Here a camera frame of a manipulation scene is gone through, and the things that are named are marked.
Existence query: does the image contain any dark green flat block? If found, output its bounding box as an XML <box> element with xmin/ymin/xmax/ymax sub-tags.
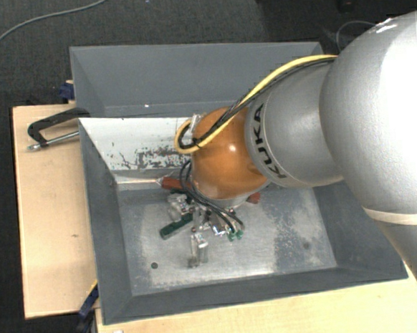
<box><xmin>157</xmin><ymin>212</ymin><xmax>196</xmax><ymax>241</ymax></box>

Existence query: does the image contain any pale wood board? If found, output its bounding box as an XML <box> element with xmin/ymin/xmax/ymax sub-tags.
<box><xmin>8</xmin><ymin>100</ymin><xmax>101</xmax><ymax>319</ymax></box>

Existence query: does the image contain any grey metal bin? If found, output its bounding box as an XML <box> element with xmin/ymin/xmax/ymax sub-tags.
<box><xmin>68</xmin><ymin>21</ymin><xmax>411</xmax><ymax>327</ymax></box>

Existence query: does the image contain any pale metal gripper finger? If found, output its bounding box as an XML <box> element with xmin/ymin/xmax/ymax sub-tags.
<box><xmin>185</xmin><ymin>231</ymin><xmax>211</xmax><ymax>269</ymax></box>
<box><xmin>166</xmin><ymin>191</ymin><xmax>193</xmax><ymax>223</ymax></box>

